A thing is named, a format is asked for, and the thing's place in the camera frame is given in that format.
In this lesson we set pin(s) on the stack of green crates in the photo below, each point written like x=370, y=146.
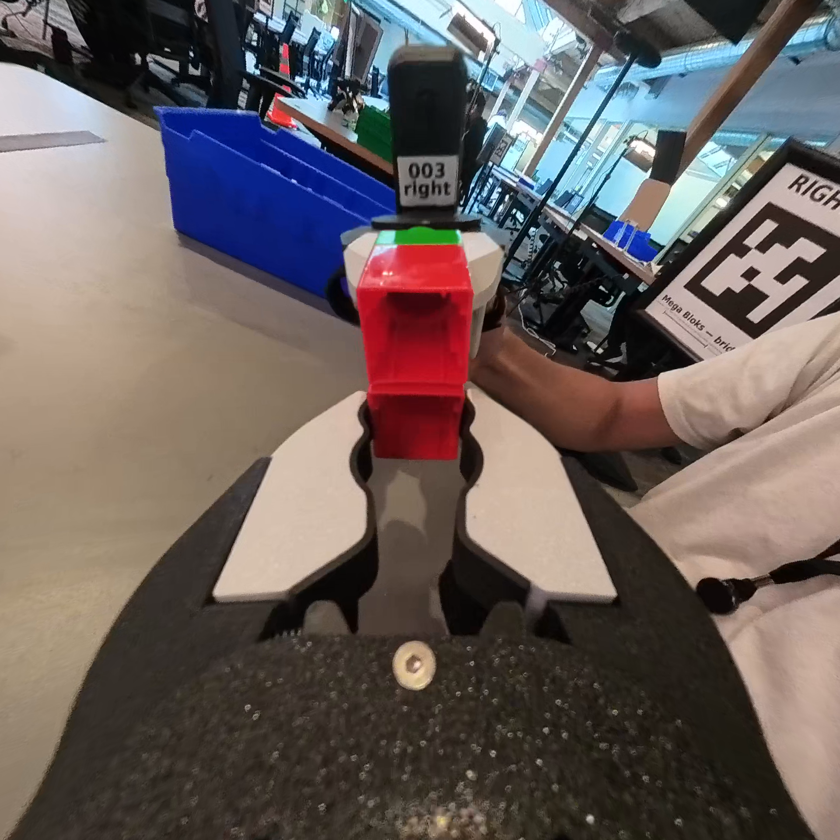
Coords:
x=374, y=131

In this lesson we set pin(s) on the small blue background bins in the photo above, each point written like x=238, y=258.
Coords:
x=630, y=243

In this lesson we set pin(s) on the person's right forearm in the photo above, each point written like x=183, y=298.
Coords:
x=577, y=407

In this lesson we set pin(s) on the person's white shirt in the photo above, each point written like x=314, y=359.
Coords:
x=754, y=459

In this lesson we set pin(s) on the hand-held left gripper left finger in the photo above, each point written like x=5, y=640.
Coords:
x=295, y=525

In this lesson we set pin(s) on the orange traffic cone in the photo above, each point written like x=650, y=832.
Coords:
x=282, y=111

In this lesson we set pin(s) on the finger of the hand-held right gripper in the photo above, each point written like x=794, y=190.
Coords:
x=487, y=275
x=354, y=262

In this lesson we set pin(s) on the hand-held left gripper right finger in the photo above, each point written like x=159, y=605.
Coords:
x=538, y=525

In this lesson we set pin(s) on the black microphone stand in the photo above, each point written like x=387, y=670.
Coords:
x=640, y=51

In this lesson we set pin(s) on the green two-stud toy block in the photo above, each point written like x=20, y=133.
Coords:
x=410, y=236

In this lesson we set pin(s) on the framed marker sign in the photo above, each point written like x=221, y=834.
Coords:
x=774, y=262

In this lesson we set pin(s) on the blue plastic storage bin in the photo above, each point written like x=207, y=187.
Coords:
x=262, y=197

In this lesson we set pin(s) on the red single-stud toy block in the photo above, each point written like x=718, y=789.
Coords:
x=413, y=275
x=413, y=426

